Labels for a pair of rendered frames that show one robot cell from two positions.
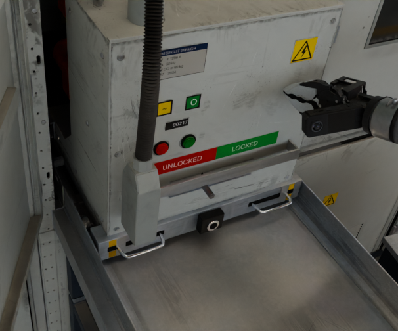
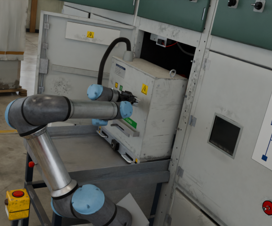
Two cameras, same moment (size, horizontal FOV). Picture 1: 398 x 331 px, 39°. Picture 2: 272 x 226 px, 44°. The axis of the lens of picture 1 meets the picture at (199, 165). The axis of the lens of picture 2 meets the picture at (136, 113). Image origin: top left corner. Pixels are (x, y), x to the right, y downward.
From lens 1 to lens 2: 2.18 m
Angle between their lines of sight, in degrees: 78
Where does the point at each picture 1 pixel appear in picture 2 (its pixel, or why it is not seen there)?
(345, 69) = (199, 149)
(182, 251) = (105, 146)
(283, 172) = (137, 149)
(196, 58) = (123, 72)
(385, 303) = (79, 180)
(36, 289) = not seen: hidden behind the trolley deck
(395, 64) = (225, 171)
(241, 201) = (123, 148)
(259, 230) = (117, 162)
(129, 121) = (111, 84)
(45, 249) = not seen: hidden behind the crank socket
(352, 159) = not seen: outside the picture
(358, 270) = (97, 179)
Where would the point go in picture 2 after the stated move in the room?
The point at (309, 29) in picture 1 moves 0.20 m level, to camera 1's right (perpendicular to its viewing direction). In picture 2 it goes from (146, 80) to (145, 89)
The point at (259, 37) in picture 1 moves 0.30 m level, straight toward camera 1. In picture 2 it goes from (135, 75) to (83, 64)
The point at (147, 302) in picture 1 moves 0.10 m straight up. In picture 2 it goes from (83, 139) to (85, 124)
